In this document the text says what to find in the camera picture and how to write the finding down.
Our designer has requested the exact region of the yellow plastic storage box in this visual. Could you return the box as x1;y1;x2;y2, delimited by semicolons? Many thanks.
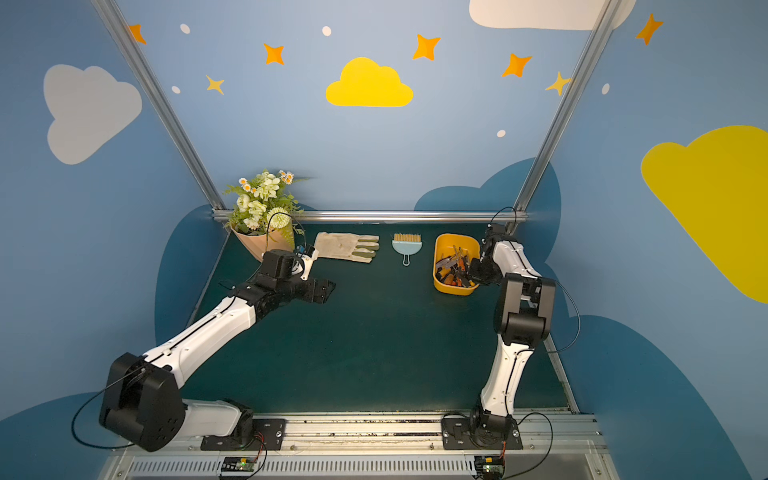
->
433;233;480;296

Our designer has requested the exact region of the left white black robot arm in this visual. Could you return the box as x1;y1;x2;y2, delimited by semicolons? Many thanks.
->
98;276;336;452

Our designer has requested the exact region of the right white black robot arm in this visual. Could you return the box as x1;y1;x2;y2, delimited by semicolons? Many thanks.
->
470;223;556;438

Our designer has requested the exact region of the pink pot with flowers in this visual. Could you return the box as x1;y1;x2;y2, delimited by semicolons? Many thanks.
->
224;170;304;261

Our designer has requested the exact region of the small blue brush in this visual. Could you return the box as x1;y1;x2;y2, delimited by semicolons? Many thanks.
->
392;233;422;267

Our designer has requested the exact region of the beige work glove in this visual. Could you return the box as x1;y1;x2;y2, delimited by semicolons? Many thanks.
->
314;232;380;263

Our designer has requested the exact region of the left circuit board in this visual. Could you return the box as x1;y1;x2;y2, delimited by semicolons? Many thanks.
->
219;456;258;479

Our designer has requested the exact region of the circuit board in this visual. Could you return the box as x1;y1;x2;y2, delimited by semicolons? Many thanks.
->
473;455;505;480
219;456;258;479

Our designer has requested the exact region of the right circuit board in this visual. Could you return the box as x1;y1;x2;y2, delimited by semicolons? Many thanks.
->
473;455;505;480

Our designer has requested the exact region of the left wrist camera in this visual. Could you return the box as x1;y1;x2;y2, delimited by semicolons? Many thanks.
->
257;249;318;281

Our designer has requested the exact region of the aluminium back frame bar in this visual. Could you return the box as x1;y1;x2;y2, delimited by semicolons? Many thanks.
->
212;209;529;224

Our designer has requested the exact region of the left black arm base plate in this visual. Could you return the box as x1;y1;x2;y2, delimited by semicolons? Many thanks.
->
200;418;286;451

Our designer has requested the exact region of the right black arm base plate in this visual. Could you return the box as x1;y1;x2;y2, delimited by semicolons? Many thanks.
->
440;414;523;450

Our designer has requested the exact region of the aluminium front rail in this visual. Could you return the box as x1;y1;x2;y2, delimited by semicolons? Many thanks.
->
100;411;619;479

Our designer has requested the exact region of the left aluminium frame post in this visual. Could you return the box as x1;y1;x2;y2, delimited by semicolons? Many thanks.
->
91;0;226;210

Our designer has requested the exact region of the aluminium frame post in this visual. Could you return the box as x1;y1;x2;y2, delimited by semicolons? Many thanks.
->
91;0;226;210
514;0;622;213

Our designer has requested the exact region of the right aluminium frame post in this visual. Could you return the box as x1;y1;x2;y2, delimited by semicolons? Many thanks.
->
514;0;622;213

